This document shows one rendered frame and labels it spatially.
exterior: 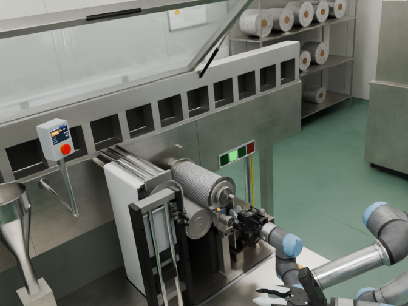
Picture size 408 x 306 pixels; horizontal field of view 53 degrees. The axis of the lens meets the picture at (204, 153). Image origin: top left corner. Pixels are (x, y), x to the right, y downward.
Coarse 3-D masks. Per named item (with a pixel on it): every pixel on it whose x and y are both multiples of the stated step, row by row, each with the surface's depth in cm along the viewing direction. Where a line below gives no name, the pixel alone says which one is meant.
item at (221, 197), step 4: (220, 188) 156; (224, 188) 156; (228, 188) 157; (216, 192) 156; (220, 192) 155; (224, 192) 156; (228, 192) 158; (232, 192) 159; (216, 196) 156; (220, 196) 155; (224, 196) 157; (216, 200) 156; (220, 200) 156; (224, 200) 157; (228, 200) 159; (220, 204) 156; (224, 204) 158
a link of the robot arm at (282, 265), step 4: (276, 256) 149; (276, 260) 150; (280, 260) 147; (284, 260) 147; (288, 260) 146; (292, 260) 147; (276, 264) 150; (280, 264) 148; (284, 264) 147; (288, 264) 146; (292, 264) 146; (296, 264) 147; (276, 268) 151; (280, 268) 147; (284, 268) 145; (288, 268) 144; (292, 268) 144; (296, 268) 144; (276, 272) 152; (280, 272) 146; (284, 272) 144; (280, 276) 146
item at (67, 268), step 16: (112, 224) 170; (80, 240) 163; (96, 240) 167; (112, 240) 173; (48, 256) 156; (64, 256) 160; (80, 256) 165; (96, 256) 170; (112, 256) 175; (16, 272) 149; (48, 272) 157; (64, 272) 162; (80, 272) 167; (96, 272) 172; (0, 288) 147; (16, 288) 151; (64, 288) 164; (0, 304) 149; (16, 304) 153
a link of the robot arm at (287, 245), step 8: (272, 232) 148; (280, 232) 147; (288, 232) 148; (272, 240) 147; (280, 240) 145; (288, 240) 143; (296, 240) 142; (280, 248) 145; (288, 248) 142; (296, 248) 143; (280, 256) 147; (288, 256) 145; (296, 256) 144
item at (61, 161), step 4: (60, 160) 116; (60, 164) 117; (64, 164) 117; (64, 168) 118; (64, 172) 118; (64, 176) 118; (68, 176) 119; (64, 180) 119; (68, 180) 119; (68, 184) 120; (68, 188) 120; (68, 192) 121; (72, 192) 122; (68, 196) 122; (72, 196) 122; (72, 200) 122; (72, 204) 123; (72, 208) 123; (76, 208) 124; (72, 212) 124; (76, 212) 124
